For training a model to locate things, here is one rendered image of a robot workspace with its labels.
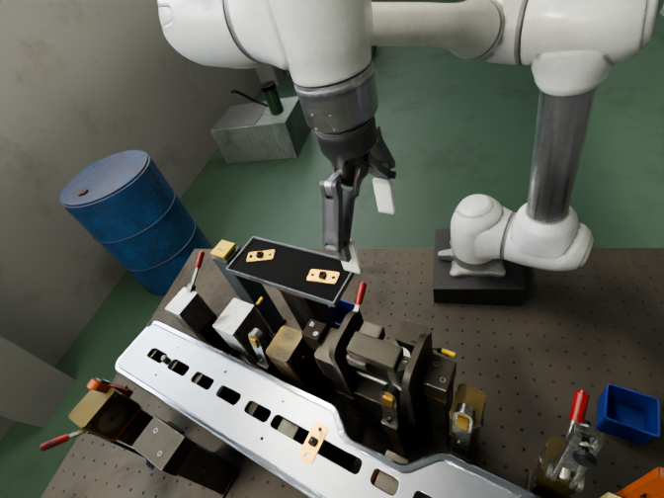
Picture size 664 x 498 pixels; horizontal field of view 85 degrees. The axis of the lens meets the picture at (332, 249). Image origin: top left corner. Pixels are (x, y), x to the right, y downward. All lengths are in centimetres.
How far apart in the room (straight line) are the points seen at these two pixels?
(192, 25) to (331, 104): 18
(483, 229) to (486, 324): 35
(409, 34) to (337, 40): 29
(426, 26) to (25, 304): 287
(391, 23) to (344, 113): 26
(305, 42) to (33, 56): 303
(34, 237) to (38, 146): 61
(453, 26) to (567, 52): 24
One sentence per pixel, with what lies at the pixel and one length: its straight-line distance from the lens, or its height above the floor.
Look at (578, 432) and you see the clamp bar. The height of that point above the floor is 121.
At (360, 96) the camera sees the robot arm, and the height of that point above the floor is 170.
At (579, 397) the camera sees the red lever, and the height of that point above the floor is 115.
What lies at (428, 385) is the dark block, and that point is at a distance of 81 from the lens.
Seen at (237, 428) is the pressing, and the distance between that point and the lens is 102.
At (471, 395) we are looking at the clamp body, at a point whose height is 107.
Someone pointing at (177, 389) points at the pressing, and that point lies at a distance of 116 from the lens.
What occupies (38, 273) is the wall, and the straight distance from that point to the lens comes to 312.
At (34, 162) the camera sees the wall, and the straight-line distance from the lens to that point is 316.
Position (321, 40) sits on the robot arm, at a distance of 38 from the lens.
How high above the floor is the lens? 187
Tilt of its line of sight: 44 degrees down
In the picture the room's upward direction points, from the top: 19 degrees counter-clockwise
